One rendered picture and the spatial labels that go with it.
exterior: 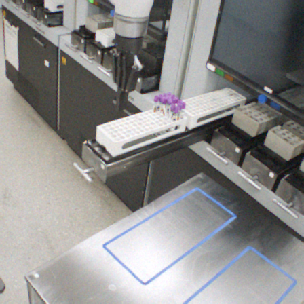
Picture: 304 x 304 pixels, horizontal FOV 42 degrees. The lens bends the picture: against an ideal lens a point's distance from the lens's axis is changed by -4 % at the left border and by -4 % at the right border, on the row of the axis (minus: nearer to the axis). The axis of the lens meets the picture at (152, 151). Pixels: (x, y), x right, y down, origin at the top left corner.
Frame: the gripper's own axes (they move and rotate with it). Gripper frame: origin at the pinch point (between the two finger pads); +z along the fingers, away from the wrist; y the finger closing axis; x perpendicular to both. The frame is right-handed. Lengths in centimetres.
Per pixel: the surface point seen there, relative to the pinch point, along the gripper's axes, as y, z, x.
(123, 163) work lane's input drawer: -6.9, 18.1, 2.4
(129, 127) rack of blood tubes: -0.3, 11.2, -4.1
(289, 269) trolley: -63, 15, -6
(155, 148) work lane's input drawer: -6.8, 17.3, -10.3
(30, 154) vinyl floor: 106, 98, -16
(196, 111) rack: -3.0, 11.1, -30.6
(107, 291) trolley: -43, 15, 33
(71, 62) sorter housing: 91, 34, -36
